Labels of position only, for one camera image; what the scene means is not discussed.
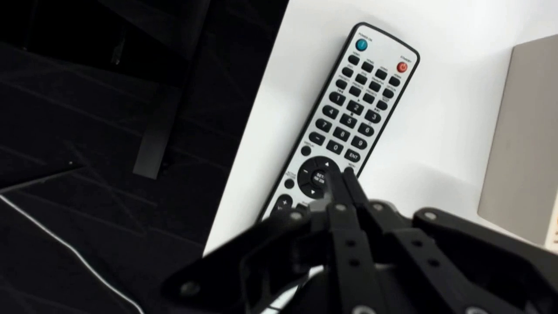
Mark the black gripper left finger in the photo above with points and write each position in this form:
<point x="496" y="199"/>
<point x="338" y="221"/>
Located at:
<point x="350" y="267"/>

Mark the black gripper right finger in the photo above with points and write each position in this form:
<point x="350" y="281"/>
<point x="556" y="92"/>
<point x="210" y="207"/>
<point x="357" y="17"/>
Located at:
<point x="460" y="267"/>

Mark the black remote control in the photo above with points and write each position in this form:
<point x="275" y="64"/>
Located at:
<point x="350" y="110"/>

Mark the beige box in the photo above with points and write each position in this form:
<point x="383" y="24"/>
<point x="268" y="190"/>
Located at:
<point x="524" y="144"/>

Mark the dark table leg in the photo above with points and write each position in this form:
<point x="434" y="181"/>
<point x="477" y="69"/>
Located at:
<point x="155" y="148"/>

